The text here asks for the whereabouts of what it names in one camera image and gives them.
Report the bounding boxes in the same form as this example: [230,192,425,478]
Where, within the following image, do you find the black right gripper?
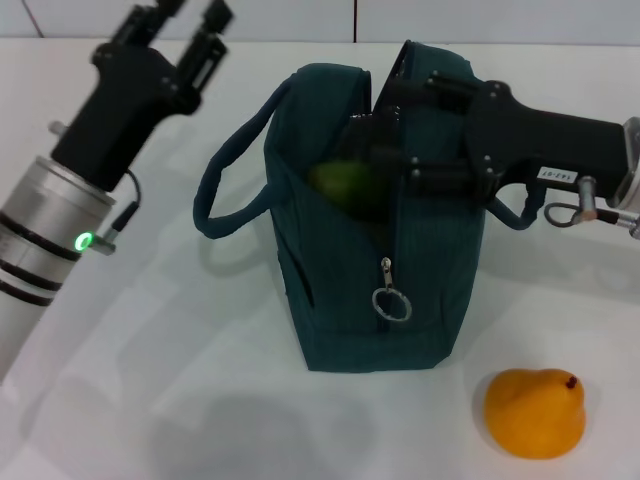
[371,71,632,204]

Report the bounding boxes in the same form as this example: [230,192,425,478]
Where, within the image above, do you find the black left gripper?
[52,0,237,194]

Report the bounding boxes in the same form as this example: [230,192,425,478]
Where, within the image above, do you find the green cucumber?
[307,109,404,224]

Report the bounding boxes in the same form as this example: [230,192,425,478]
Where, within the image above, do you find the dark teal fabric lunch bag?
[193,39,546,374]

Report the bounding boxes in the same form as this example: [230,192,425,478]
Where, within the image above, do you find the orange yellow pear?
[483,368,587,460]

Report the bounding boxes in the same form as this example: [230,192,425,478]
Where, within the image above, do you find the grey right wrist cable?
[544,175,640,236]

